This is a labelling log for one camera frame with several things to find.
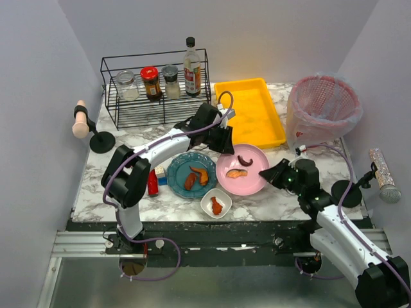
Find pink round plate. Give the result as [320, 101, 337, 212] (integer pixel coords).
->
[216, 144, 270, 196]

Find grey cap salt grinder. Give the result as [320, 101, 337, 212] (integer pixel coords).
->
[161, 64, 180, 99]

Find teal glass plate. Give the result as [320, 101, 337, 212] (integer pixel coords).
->
[166, 152, 217, 199]

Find dark sauce glass bottle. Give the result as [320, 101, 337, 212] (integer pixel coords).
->
[183, 37, 201, 97]

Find red lid sauce jar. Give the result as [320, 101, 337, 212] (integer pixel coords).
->
[140, 66, 162, 101]

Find clear glass salt jar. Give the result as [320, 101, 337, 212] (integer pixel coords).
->
[116, 70, 139, 101]

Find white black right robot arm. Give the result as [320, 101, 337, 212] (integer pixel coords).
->
[259, 158, 410, 307]

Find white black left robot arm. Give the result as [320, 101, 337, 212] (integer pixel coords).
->
[101, 103, 235, 242]

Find octopus tentacle toy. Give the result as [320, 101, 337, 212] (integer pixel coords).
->
[237, 155, 254, 167]

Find salmon slice toy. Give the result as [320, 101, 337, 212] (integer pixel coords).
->
[226, 169, 248, 178]

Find yellow plastic tray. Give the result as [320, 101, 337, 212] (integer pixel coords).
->
[214, 78, 286, 149]

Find brown grilled meat toy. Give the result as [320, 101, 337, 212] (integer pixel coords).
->
[184, 173, 197, 191]

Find white toy brick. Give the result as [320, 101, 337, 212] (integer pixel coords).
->
[155, 166, 166, 178]

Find blue toy brick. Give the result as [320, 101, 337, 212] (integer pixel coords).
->
[157, 176, 167, 185]

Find small white square dish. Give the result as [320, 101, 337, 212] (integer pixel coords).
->
[200, 188, 232, 219]

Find fried chicken drumstick toy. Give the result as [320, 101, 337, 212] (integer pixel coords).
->
[211, 196, 223, 216]

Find red cylindrical can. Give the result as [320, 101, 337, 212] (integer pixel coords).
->
[147, 169, 159, 197]

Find pink mesh waste basket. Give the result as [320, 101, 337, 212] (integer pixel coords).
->
[286, 74, 363, 148]

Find glitter microphone on stand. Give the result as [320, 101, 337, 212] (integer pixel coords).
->
[330, 148, 402, 209]

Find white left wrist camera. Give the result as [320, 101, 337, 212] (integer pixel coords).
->
[216, 103, 236, 128]

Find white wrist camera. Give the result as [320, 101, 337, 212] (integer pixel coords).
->
[288, 151, 308, 168]
[216, 103, 236, 128]

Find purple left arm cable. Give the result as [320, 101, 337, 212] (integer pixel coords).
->
[101, 90, 234, 282]

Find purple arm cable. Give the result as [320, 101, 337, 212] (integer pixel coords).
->
[101, 90, 234, 282]
[295, 144, 411, 299]

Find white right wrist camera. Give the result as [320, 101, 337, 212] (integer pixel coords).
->
[288, 151, 308, 168]

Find black wire rack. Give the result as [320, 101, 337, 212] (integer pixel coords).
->
[100, 48, 212, 130]

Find black mounting base rail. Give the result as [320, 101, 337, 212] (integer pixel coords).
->
[66, 221, 323, 268]

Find beige handle on black stand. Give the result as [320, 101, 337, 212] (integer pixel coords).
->
[72, 100, 116, 154]

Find right aluminium extrusion rail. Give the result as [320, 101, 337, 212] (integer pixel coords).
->
[361, 228, 392, 255]

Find aluminium extrusion rail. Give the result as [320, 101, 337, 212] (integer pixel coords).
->
[361, 228, 392, 255]
[51, 231, 114, 258]

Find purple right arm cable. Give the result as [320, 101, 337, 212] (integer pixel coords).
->
[295, 144, 411, 299]

